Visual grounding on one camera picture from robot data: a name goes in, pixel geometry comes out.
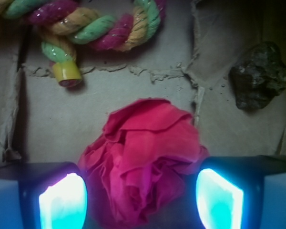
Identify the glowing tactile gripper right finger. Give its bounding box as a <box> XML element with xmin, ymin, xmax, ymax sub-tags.
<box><xmin>196</xmin><ymin>156</ymin><xmax>286</xmax><ymax>229</ymax></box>

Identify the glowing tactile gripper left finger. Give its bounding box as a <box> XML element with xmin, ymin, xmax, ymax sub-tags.
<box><xmin>0</xmin><ymin>162</ymin><xmax>88</xmax><ymax>229</ymax></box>

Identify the red paper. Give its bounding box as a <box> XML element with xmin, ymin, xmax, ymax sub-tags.
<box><xmin>78</xmin><ymin>98</ymin><xmax>209</xmax><ymax>229</ymax></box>

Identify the dark rough rock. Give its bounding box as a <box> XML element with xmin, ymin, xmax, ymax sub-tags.
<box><xmin>228</xmin><ymin>42</ymin><xmax>286</xmax><ymax>111</ymax></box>

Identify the brown paper-lined box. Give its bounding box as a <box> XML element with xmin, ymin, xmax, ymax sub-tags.
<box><xmin>0</xmin><ymin>0</ymin><xmax>286</xmax><ymax>162</ymax></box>

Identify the multicolour braided rope toy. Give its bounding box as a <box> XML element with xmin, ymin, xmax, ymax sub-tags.
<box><xmin>0</xmin><ymin>0</ymin><xmax>166</xmax><ymax>88</ymax></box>

